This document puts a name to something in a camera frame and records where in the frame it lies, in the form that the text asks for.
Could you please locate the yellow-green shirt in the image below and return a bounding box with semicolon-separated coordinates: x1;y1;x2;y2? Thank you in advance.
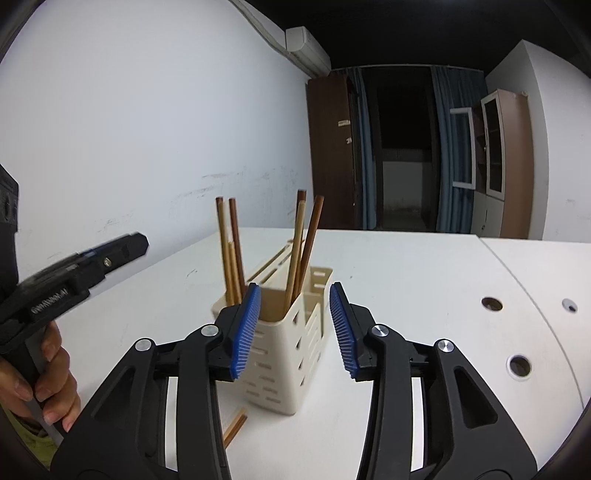
8;410;57;468

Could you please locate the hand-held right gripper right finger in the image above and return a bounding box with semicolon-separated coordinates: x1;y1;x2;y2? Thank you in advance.
329;281;539;480

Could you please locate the brown glass-door cabinet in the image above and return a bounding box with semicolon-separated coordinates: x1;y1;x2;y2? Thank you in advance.
473;89;535;239

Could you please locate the dark wooden door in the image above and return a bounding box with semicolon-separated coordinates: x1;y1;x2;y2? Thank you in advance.
305;74;365;230

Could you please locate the blue curtain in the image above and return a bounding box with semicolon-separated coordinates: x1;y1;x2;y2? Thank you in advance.
346;68;385;231
430;66;488;234

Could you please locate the white window frame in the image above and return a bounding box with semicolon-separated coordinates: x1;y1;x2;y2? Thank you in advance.
450;106;477;190

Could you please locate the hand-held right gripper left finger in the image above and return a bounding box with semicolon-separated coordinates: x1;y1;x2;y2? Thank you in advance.
51;282;262;480

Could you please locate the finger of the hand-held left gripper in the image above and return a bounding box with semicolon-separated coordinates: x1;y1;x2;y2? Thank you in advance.
74;244;115;259
18;233;149;293

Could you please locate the cream plastic utensil holder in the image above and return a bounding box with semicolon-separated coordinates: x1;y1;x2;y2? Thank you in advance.
211;239;334;416

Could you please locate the white wall air conditioner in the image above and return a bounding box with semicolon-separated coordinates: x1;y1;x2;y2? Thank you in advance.
284;26;332;77

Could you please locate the person's left hand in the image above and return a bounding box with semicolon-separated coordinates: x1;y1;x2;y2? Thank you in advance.
0;319;82;433

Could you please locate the dark brown wooden chopstick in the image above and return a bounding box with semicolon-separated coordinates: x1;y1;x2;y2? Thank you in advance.
295;189;308;296
225;410;249;449
294;195;325;298
228;198;247;298
223;407;245;445

